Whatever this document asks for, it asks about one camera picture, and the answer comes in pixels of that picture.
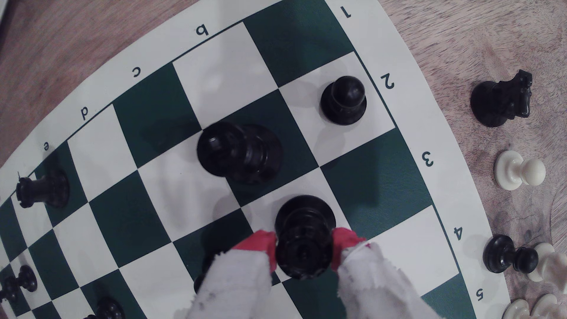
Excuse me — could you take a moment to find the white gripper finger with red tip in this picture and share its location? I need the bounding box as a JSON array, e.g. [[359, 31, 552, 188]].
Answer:
[[330, 228, 444, 319], [186, 230, 284, 319]]

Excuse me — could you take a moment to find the black pawn chess piece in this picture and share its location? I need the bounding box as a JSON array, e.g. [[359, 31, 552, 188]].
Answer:
[[320, 75, 367, 126], [84, 296, 126, 319], [0, 264, 38, 304], [483, 234, 539, 274]]

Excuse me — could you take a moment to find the white pawn chess piece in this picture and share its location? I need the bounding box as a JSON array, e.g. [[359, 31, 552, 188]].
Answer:
[[493, 150, 546, 191], [502, 298, 532, 319]]

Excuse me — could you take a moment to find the black knight chess piece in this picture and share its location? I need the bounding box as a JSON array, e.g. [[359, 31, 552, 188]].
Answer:
[[470, 69, 533, 128]]

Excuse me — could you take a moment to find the black rook chess piece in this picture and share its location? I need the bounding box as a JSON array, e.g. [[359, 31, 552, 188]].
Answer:
[[274, 195, 337, 281]]

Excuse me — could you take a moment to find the black rook left edge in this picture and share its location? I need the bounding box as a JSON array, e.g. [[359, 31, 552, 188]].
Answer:
[[15, 170, 70, 210]]

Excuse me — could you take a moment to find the white knight chess piece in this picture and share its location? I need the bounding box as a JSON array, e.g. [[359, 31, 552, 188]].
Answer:
[[531, 293, 567, 319], [527, 242, 567, 294]]

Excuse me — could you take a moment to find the green white chess board mat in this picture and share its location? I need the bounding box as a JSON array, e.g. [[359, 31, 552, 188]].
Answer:
[[0, 0, 512, 319]]

